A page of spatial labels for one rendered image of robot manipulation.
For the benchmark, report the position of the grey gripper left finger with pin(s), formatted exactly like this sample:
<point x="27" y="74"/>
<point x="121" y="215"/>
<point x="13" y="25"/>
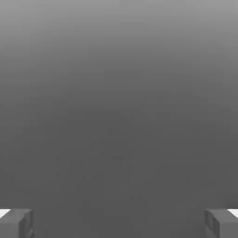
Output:
<point x="13" y="224"/>

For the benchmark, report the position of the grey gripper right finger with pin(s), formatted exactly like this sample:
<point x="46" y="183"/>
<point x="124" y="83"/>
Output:
<point x="225" y="224"/>

